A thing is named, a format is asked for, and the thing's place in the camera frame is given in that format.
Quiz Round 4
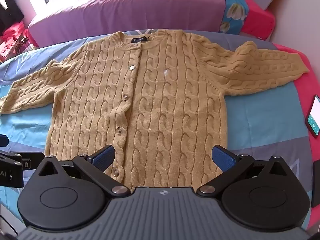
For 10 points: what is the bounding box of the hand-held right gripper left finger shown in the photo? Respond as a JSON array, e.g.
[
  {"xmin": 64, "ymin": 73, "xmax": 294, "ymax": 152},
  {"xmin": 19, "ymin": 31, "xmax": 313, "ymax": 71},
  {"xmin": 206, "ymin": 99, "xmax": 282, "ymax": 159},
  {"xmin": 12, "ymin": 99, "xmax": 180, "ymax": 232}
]
[{"xmin": 34, "ymin": 144, "xmax": 131, "ymax": 196}]

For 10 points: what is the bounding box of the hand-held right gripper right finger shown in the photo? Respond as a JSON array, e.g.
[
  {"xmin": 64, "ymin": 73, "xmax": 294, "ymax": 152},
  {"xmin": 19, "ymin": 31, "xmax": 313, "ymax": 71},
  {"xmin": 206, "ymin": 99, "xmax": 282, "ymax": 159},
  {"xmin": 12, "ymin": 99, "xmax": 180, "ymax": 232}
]
[{"xmin": 196, "ymin": 144, "xmax": 292, "ymax": 197}]

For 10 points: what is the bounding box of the tan cable-knit cardigan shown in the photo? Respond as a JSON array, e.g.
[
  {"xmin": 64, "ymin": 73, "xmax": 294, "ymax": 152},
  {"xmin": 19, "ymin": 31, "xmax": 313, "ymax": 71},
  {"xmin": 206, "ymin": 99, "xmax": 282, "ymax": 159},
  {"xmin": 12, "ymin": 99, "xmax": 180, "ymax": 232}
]
[{"xmin": 0, "ymin": 29, "xmax": 310, "ymax": 188}]

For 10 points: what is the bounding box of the pile of red pink clothes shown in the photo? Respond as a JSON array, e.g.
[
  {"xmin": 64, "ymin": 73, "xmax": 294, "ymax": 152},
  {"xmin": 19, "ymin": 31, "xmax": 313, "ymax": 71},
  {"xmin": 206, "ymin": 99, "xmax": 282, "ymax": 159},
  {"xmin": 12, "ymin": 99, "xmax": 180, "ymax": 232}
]
[{"xmin": 0, "ymin": 21, "xmax": 33, "ymax": 57}]

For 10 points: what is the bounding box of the blue grey patterned bedsheet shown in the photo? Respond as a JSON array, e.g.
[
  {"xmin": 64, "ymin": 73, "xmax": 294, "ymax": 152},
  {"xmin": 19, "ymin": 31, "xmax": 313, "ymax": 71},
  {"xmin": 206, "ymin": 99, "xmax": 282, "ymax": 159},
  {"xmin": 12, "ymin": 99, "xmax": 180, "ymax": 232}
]
[{"xmin": 0, "ymin": 29, "xmax": 320, "ymax": 230}]

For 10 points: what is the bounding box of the black smartphone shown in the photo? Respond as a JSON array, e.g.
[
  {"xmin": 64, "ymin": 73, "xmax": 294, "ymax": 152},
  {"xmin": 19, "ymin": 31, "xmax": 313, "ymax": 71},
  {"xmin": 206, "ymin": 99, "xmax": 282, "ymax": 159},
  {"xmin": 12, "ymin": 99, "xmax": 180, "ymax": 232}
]
[{"xmin": 305, "ymin": 95, "xmax": 320, "ymax": 139}]

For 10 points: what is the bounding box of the blue floral sheet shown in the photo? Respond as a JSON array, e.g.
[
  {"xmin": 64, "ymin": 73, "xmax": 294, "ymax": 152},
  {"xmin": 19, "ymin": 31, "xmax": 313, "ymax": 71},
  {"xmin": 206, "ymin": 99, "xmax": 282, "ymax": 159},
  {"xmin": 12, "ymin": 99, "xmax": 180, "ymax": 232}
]
[{"xmin": 216, "ymin": 0, "xmax": 250, "ymax": 34}]

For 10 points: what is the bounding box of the purple bed cover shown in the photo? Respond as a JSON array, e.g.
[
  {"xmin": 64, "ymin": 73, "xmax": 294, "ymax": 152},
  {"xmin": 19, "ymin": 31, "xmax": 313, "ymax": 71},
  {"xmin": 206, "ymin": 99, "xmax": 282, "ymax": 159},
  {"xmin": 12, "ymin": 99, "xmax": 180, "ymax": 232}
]
[{"xmin": 27, "ymin": 0, "xmax": 227, "ymax": 48}]

